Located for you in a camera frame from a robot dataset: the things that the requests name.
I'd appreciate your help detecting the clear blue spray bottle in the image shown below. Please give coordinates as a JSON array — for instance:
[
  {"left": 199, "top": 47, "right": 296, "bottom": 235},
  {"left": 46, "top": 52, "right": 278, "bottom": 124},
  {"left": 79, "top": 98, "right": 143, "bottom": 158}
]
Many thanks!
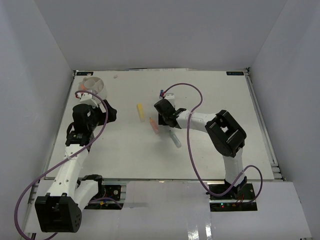
[{"left": 159, "top": 89, "right": 164, "bottom": 99}]

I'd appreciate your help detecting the yellow highlighter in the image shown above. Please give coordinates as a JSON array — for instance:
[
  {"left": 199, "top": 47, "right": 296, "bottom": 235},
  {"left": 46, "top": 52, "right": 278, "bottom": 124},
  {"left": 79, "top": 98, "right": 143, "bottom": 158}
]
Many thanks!
[{"left": 137, "top": 103, "right": 145, "bottom": 122}]

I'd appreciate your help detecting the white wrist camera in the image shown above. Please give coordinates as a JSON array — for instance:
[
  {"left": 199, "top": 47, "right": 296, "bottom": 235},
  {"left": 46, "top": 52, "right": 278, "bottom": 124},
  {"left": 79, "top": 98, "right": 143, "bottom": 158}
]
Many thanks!
[
  {"left": 75, "top": 90, "right": 100, "bottom": 108},
  {"left": 159, "top": 92, "right": 175, "bottom": 102}
]

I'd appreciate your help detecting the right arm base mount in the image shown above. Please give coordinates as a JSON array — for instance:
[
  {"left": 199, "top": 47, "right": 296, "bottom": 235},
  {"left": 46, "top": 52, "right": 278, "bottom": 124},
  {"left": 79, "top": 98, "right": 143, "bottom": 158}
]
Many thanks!
[{"left": 209, "top": 183, "right": 258, "bottom": 213}]

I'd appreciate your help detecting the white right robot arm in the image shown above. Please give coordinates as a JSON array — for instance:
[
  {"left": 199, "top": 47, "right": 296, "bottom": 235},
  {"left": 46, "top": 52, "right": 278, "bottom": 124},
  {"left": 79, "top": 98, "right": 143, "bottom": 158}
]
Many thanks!
[{"left": 154, "top": 98, "right": 247, "bottom": 200}]

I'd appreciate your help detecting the right table label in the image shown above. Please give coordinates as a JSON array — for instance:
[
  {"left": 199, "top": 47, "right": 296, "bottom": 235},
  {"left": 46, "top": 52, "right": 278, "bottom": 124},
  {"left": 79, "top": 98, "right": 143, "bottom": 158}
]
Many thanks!
[{"left": 226, "top": 71, "right": 244, "bottom": 76}]

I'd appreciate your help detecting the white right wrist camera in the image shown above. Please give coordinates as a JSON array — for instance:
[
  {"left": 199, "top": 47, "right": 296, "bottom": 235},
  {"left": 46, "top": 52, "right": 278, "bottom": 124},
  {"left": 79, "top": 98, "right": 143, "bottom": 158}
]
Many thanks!
[{"left": 159, "top": 92, "right": 175, "bottom": 102}]

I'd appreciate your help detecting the white round divided container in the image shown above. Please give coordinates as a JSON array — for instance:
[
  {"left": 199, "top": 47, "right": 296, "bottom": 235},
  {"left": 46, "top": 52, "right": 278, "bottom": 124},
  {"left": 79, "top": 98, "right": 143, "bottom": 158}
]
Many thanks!
[{"left": 78, "top": 76, "right": 107, "bottom": 100}]

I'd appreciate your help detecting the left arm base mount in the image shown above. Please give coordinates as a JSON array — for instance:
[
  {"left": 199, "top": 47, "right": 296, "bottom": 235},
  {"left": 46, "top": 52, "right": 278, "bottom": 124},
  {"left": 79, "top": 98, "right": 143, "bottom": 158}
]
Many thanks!
[{"left": 77, "top": 174, "right": 124, "bottom": 210}]

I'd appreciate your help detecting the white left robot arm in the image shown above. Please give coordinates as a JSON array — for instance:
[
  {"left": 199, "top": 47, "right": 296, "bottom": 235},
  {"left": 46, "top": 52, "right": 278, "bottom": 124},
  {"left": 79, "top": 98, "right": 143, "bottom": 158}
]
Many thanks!
[{"left": 34, "top": 100, "right": 117, "bottom": 233}]

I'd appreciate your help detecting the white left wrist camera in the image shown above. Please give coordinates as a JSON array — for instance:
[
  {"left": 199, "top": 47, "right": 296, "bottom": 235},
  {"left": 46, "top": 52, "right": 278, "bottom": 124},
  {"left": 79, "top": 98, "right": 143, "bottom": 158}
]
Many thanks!
[{"left": 75, "top": 90, "right": 100, "bottom": 108}]

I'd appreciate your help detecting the orange pink highlighter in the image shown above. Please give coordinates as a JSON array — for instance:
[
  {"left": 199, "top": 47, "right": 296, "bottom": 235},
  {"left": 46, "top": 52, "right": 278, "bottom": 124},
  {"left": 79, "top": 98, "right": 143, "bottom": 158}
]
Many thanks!
[{"left": 149, "top": 117, "right": 159, "bottom": 134}]

